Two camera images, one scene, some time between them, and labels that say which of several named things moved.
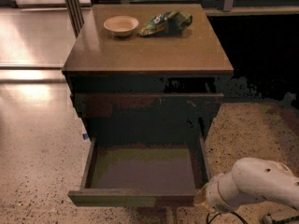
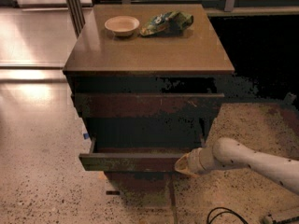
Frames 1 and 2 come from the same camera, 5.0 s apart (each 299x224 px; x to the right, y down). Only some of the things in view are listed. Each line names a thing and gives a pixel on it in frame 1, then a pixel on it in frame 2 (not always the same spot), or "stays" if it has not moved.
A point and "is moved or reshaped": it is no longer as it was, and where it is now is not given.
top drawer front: [148, 105] stays
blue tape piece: [85, 136] stays
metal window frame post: [73, 7] stays
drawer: [144, 175] is moved or reshaped
